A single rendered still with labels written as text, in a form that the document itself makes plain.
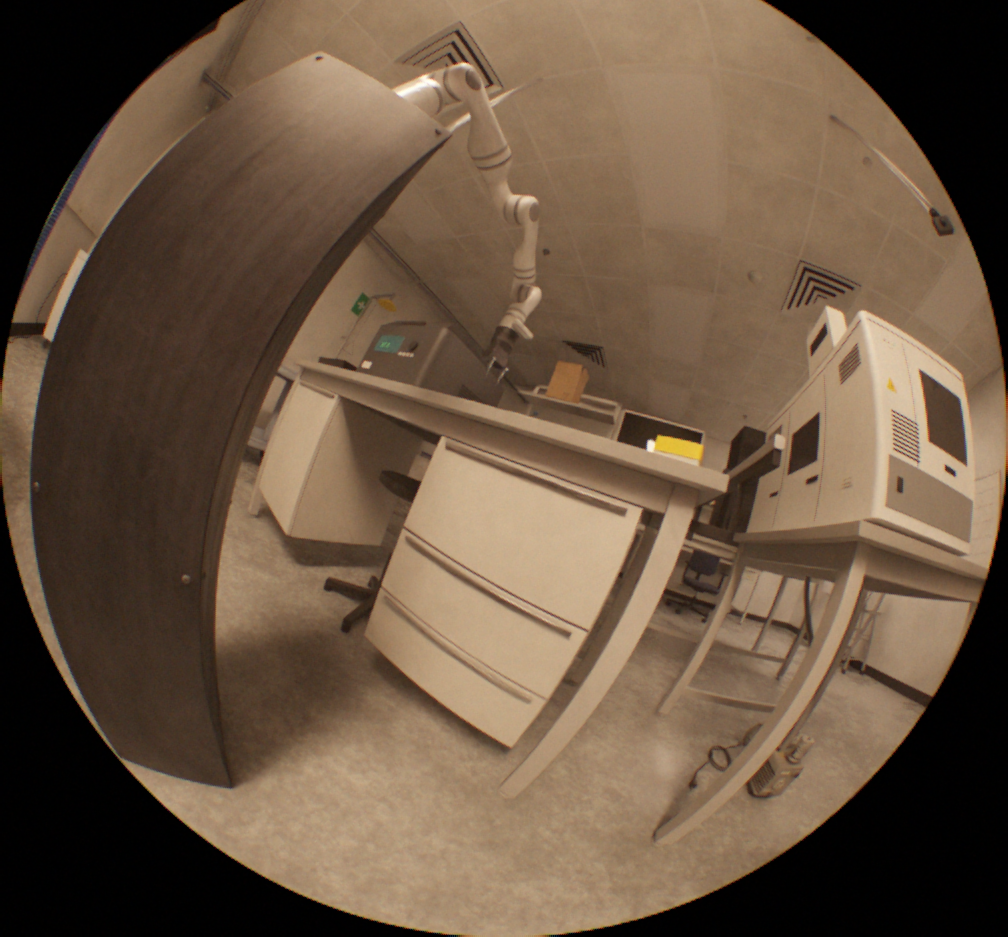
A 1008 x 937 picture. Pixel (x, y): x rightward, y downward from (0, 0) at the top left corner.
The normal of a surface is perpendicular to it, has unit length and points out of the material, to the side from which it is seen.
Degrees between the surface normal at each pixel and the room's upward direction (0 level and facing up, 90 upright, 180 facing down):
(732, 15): 180
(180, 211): 90
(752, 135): 180
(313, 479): 90
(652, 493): 90
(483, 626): 90
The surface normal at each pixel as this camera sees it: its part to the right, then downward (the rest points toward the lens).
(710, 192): -0.39, 0.91
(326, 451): 0.83, 0.26
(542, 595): -0.41, -0.33
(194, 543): 0.65, 0.15
